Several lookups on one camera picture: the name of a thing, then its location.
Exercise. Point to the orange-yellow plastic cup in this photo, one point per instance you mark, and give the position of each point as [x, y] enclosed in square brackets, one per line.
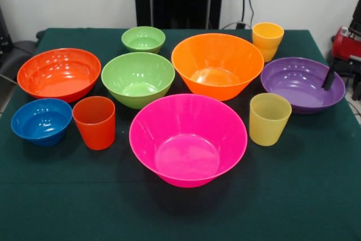
[268, 40]

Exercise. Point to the large green plastic bowl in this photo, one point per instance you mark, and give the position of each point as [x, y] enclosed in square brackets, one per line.
[138, 77]

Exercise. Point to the red plastic cup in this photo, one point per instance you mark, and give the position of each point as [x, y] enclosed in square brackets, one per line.
[94, 128]

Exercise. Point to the pale yellow plastic cup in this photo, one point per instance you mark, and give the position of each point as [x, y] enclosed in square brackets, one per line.
[268, 125]

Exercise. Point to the pink plastic bowl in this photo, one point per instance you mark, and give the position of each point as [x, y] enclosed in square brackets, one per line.
[186, 145]

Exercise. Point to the purple plastic bowl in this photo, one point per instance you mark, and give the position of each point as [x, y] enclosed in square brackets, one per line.
[296, 83]

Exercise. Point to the red plastic bowl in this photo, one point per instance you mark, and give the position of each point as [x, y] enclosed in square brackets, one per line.
[59, 74]

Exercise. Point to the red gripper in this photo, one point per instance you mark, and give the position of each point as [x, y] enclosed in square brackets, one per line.
[348, 44]

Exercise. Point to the small green plastic bowl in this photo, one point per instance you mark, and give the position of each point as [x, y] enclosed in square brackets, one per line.
[142, 39]

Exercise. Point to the dark green tablecloth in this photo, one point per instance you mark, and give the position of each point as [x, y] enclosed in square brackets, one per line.
[84, 196]

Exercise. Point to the black chair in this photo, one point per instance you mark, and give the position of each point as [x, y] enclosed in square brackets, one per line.
[17, 54]

